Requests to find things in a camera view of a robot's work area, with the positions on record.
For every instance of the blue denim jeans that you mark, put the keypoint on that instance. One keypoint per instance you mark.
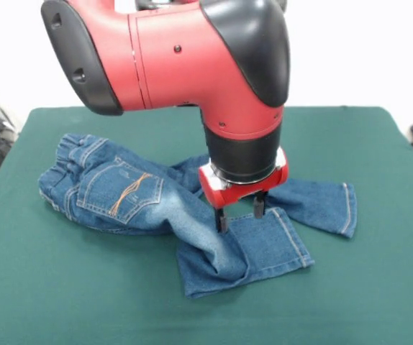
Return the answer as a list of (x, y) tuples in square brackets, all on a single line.
[(138, 201)]

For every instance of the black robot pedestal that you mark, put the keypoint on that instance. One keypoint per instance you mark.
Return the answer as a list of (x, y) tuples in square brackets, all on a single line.
[(145, 3)]

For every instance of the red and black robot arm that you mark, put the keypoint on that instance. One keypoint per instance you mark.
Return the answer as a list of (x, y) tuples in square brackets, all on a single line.
[(177, 54)]

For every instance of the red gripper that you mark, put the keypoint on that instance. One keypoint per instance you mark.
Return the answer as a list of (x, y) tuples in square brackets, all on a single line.
[(228, 196)]

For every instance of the dark green table cloth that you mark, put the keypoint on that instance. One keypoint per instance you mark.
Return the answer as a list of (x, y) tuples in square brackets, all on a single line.
[(206, 316)]

